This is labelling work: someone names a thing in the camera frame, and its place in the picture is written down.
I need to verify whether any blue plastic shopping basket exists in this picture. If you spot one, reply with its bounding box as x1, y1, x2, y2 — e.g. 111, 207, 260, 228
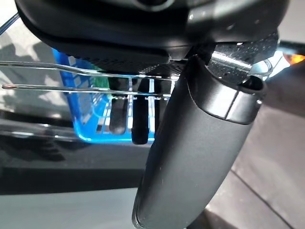
0, 47, 182, 144

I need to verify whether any black gondola shelf board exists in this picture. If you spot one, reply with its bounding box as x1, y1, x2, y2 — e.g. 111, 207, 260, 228
0, 108, 158, 196

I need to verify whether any orange plastic object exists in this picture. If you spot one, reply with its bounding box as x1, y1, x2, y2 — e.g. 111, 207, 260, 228
283, 53, 305, 66

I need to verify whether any green bottle in basket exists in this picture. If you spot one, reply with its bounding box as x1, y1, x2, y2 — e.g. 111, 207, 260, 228
91, 66, 111, 98

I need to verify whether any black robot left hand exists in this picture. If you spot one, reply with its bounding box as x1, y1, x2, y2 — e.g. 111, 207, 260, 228
14, 0, 288, 229

